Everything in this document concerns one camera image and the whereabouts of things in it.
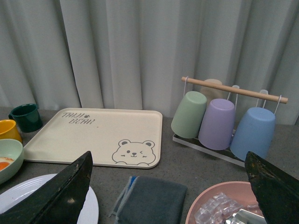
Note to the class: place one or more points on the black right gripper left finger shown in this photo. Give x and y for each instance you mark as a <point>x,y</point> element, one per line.
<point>59,201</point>

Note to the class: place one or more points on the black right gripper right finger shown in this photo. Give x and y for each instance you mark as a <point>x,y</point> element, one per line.
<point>276,192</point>

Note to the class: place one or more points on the white ribbed plate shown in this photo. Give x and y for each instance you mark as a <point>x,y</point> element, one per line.
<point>88,215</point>

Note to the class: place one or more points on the pink bowl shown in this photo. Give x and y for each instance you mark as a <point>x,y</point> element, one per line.
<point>236,190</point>

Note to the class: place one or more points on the metal scoop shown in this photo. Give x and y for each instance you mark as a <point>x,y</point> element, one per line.
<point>245,217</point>

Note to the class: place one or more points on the clear ice cubes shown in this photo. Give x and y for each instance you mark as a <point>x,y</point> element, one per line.
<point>220,207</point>

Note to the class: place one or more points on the cup rack with wooden bar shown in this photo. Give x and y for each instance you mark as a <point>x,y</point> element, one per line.
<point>226,154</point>

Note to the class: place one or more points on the blue cup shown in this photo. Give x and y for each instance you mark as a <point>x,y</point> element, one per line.
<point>254,133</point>

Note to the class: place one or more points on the fried egg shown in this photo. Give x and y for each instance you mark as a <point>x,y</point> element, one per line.
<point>5,162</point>

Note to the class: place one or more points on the light green bowl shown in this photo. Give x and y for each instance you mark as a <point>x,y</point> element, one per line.
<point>11,151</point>

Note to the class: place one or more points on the beige bear tray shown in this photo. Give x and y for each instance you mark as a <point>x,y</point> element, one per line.
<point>116,138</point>

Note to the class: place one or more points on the grey cloth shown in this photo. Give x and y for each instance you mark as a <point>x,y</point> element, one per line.
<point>148,200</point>

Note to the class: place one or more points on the purple cup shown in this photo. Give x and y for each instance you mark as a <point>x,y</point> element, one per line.
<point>217,125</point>

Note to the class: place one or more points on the yellow mug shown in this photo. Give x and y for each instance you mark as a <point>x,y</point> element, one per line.
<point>8,130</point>

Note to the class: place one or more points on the dark green mug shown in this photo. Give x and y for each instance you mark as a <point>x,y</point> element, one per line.
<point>27,117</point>

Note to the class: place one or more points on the green cup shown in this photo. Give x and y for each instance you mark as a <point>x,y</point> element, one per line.
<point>189,114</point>

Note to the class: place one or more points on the beige cup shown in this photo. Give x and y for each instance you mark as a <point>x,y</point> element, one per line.
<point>211,93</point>

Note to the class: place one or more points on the grey curtain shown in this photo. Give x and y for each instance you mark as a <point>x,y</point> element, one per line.
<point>131,54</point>

